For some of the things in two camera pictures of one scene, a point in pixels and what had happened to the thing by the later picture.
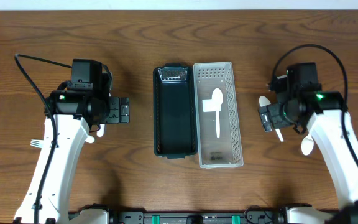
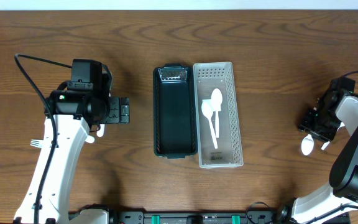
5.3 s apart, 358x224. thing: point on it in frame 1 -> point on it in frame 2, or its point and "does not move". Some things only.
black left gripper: x=119 y=110 does not move
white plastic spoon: x=307 y=145 does not move
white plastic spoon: x=263 y=101 -> x=207 y=111
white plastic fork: x=36 y=143 does not move
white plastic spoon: x=217 y=101 does not move
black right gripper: x=275 y=109 -> x=305 y=123
